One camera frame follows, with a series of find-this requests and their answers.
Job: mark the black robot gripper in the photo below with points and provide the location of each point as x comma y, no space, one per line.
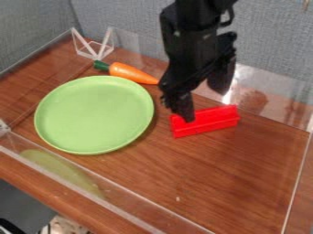
201,55

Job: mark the orange toy carrot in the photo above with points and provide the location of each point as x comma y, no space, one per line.
122,70

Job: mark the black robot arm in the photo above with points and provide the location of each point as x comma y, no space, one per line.
201,53

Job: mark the red plastic block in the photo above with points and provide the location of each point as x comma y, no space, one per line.
210,119

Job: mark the green round plate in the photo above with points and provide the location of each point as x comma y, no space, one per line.
94,115

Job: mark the clear acrylic enclosure wall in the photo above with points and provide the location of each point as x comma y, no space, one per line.
226,182

